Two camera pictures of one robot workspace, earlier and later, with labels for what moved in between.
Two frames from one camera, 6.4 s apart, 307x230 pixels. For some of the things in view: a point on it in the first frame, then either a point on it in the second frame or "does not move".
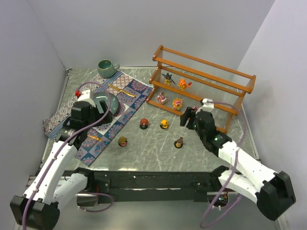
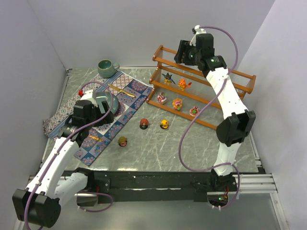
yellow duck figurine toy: (164, 124) does not move
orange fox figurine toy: (182, 85) does not move
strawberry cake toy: (161, 98) does not move
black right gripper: (193, 120) → (181, 53)
